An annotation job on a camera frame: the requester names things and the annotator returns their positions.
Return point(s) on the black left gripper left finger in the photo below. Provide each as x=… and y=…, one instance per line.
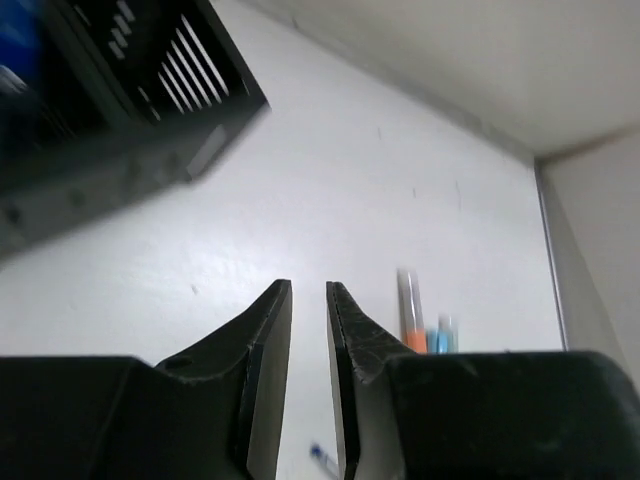
x=211, y=411

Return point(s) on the blue cap highlighter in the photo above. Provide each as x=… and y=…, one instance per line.
x=443, y=339

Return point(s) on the orange cap highlighter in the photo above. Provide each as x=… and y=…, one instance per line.
x=413, y=329

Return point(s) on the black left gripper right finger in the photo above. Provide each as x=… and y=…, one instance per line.
x=522, y=415

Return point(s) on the aluminium table edge rail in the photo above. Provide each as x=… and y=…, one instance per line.
x=550, y=253

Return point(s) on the black slotted organizer box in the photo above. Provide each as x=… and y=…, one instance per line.
x=105, y=103

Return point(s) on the blue grip gel pen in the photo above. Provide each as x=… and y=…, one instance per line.
x=324, y=461

